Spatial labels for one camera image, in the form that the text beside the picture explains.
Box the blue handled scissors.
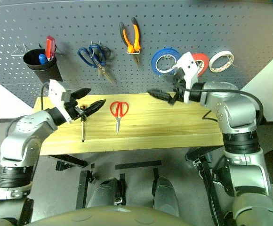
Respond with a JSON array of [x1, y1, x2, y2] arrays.
[[77, 43, 115, 85]]

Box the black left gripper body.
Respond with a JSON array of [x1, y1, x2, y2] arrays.
[[62, 91, 87, 121]]

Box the white tape roll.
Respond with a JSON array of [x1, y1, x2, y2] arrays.
[[208, 49, 235, 73]]

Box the black orange handled screwdriver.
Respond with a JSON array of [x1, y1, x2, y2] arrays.
[[80, 105, 88, 143]]

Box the black table leg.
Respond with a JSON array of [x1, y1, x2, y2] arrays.
[[76, 169, 95, 210]]

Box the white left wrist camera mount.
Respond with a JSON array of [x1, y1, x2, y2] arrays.
[[48, 79, 72, 124]]

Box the grey right robot leg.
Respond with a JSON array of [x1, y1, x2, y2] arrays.
[[152, 176, 180, 217]]

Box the silver wire pegboard hook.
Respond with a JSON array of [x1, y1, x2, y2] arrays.
[[10, 43, 30, 57]]

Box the blue marker pen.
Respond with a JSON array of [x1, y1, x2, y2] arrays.
[[38, 53, 49, 65]]

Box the thin black bent wire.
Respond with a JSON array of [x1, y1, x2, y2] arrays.
[[202, 112, 218, 122]]

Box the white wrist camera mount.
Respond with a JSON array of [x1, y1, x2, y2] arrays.
[[173, 52, 199, 104], [48, 79, 72, 124]]

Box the black table frame bracket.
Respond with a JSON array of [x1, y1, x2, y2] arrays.
[[55, 154, 88, 170]]

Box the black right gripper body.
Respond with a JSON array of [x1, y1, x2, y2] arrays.
[[172, 69, 187, 103]]

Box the white pliers holder ring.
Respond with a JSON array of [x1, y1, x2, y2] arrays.
[[126, 46, 142, 55]]

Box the black conical cup holder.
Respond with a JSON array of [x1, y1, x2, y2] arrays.
[[23, 48, 64, 84]]

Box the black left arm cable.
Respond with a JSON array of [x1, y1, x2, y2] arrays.
[[6, 82, 51, 137]]

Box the grey robot leg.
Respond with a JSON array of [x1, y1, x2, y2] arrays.
[[152, 176, 180, 217], [87, 178, 127, 209]]

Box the black floor tape strip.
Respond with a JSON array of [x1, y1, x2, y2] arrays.
[[115, 160, 162, 170]]

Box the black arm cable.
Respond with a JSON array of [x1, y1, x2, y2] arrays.
[[190, 88, 264, 125], [6, 82, 51, 137]]

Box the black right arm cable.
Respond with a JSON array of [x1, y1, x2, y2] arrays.
[[190, 88, 264, 125]]

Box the orange black long-nose pliers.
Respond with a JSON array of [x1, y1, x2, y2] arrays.
[[119, 16, 142, 69]]

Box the red tape roll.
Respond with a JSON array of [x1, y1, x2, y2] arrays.
[[192, 53, 210, 77]]

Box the red utility knife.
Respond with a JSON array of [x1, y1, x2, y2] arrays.
[[44, 35, 57, 62]]

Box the black table side frame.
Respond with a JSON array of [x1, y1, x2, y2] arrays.
[[185, 145, 225, 226]]

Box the grey perforated pegboard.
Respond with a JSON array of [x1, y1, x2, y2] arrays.
[[0, 0, 273, 108]]

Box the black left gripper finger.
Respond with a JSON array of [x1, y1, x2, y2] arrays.
[[71, 88, 92, 100], [84, 99, 107, 116]]

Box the grey left robot leg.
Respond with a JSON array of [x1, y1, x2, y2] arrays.
[[87, 178, 127, 209]]

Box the dark olive rounded torso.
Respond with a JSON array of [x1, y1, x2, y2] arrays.
[[0, 205, 224, 226]]

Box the red handled scissors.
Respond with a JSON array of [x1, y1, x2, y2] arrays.
[[110, 101, 129, 135]]

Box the blue tape roll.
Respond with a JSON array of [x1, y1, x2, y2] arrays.
[[151, 46, 182, 76]]

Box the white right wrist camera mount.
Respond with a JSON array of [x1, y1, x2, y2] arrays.
[[173, 52, 199, 104]]

